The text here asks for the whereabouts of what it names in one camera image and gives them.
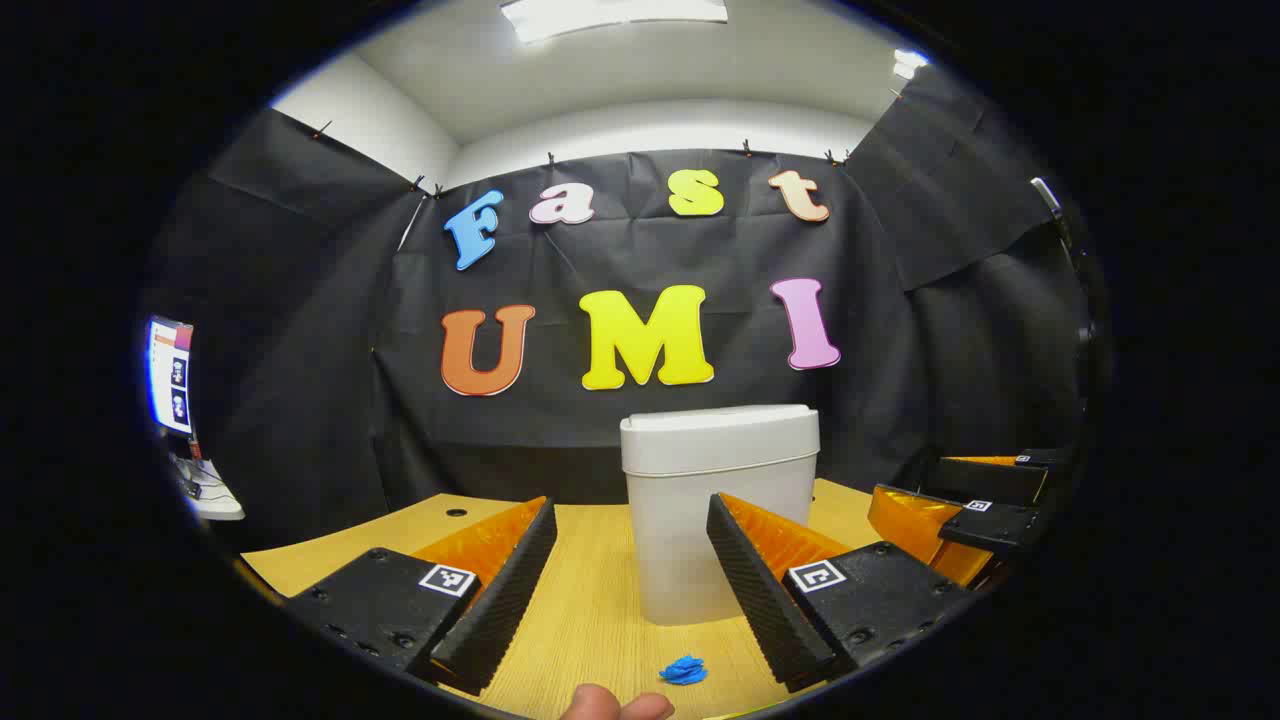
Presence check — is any large ceiling light panel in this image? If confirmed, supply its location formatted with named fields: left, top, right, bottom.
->
left=500, top=0, right=729, bottom=45

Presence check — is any white side table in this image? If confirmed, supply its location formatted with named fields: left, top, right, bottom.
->
left=168, top=455, right=246, bottom=522

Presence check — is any white desktop garbage bin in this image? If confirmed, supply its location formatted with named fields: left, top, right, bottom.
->
left=619, top=404, right=821, bottom=627

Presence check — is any black backdrop cloth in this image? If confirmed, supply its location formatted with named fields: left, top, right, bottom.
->
left=150, top=65, right=1101, bottom=551

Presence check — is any wooden desktop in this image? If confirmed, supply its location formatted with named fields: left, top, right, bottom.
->
left=240, top=478, right=1001, bottom=720

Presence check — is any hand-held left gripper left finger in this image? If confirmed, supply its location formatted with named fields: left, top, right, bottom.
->
left=283, top=495, right=558, bottom=698

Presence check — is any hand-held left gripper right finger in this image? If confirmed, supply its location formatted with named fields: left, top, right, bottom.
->
left=706, top=492, right=976, bottom=694

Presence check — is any computer monitor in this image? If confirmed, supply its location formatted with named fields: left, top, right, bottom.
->
left=147, top=315, right=196, bottom=438

